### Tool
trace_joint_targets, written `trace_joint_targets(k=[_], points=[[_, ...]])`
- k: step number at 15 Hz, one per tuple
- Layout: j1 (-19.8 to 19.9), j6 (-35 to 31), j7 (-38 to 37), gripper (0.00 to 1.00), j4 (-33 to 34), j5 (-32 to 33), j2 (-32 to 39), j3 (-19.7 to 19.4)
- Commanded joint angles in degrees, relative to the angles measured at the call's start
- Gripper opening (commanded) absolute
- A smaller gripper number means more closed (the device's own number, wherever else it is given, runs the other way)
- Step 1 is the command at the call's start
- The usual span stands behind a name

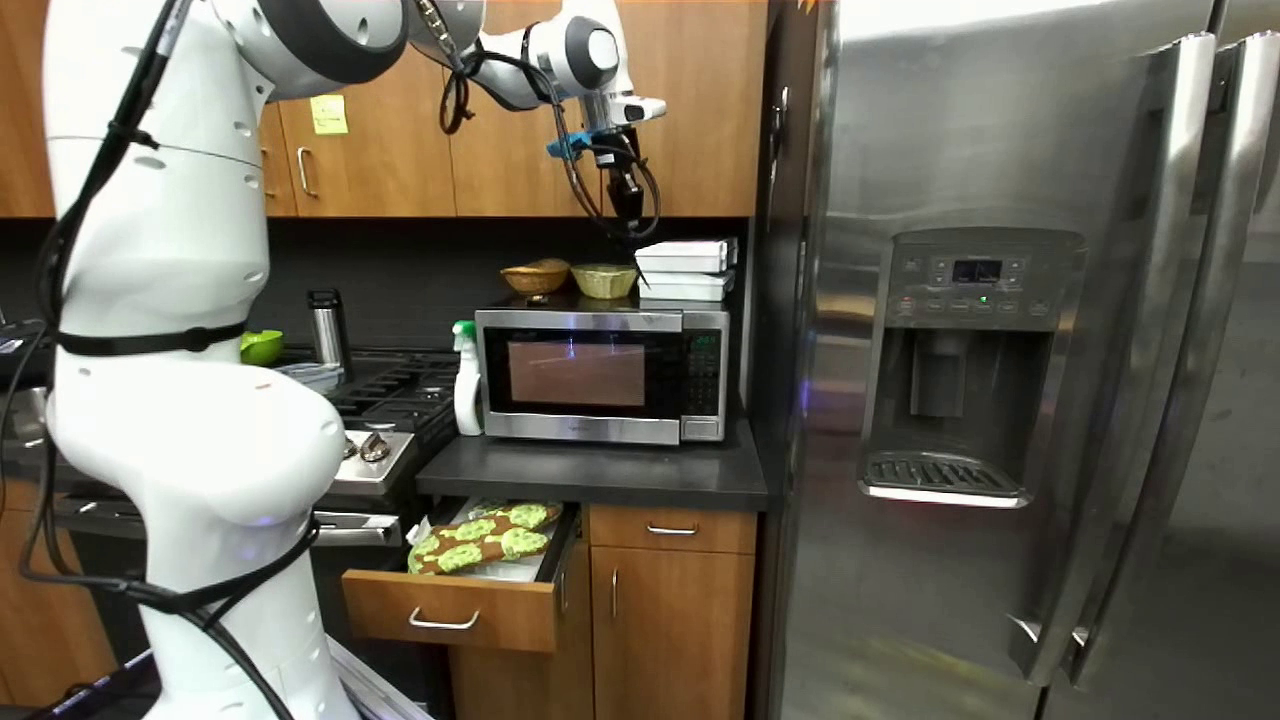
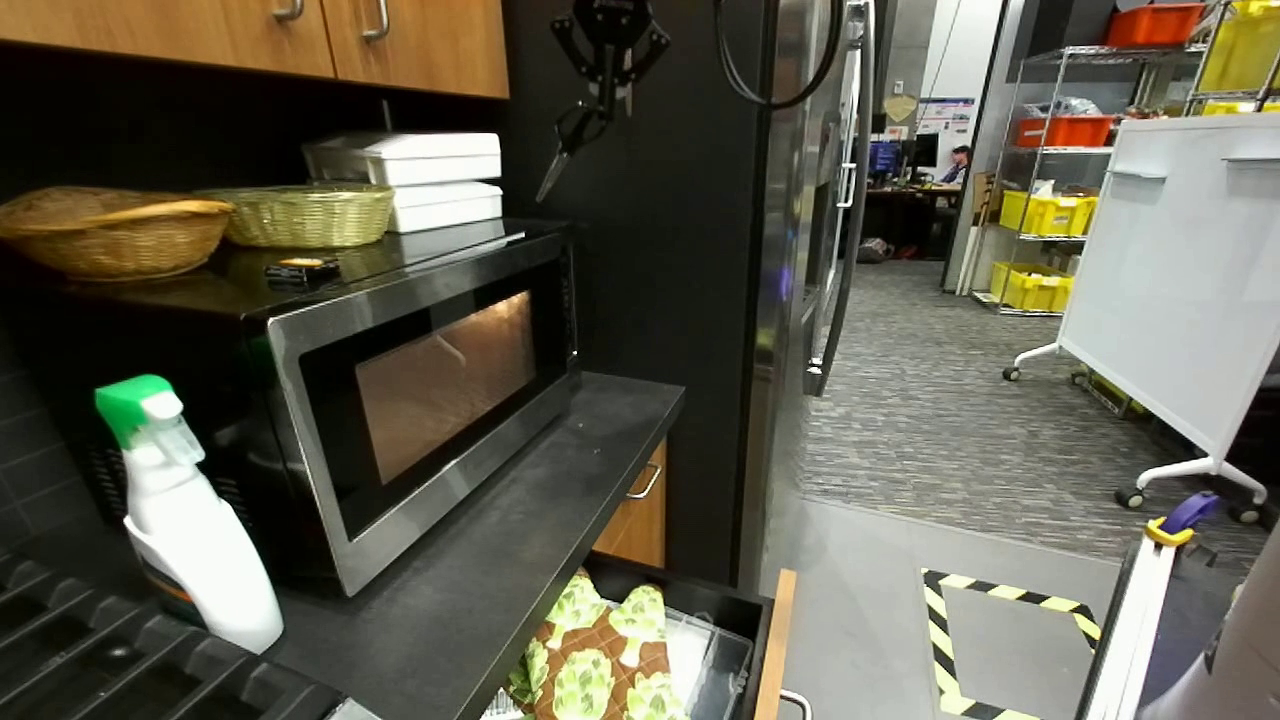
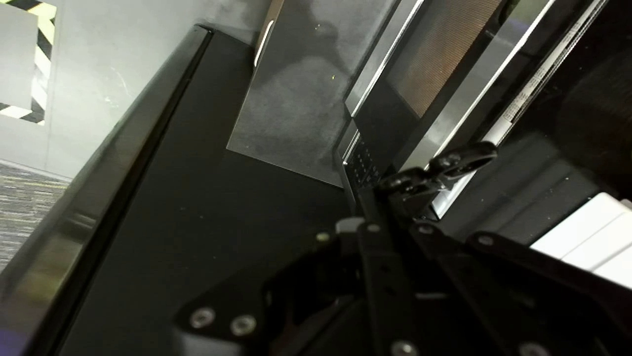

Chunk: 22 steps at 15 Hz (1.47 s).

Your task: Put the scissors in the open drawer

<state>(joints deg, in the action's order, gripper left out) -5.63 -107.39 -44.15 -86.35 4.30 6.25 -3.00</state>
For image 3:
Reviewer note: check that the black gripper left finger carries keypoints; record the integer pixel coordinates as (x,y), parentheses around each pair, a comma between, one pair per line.
(308,310)

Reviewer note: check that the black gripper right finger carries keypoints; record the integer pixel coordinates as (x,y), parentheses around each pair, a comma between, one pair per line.
(525,304)

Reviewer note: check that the closed wooden drawer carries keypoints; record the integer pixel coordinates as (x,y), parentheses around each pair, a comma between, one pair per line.
(271,27)

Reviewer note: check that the white flat box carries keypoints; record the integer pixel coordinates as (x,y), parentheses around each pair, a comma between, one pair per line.
(593,239)

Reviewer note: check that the stainless steel refrigerator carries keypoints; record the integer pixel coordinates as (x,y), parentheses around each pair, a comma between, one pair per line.
(198,231)

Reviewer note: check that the stainless steel microwave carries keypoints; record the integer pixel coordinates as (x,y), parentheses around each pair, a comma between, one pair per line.
(454,53)

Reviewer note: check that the yellow black hazard tape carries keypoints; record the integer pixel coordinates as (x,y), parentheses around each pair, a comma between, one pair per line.
(40,41)

